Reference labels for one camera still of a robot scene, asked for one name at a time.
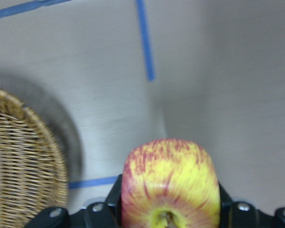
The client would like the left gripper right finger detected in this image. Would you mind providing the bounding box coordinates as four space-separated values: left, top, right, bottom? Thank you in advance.
219 184 258 228

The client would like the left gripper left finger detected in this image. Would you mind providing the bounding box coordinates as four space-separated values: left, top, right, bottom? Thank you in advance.
84 174 122 228

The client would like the yellow red apple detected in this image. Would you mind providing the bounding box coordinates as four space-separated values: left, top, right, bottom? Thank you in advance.
121 138 220 228

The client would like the woven wicker basket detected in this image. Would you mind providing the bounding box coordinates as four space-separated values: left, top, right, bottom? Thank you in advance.
0 89 68 228

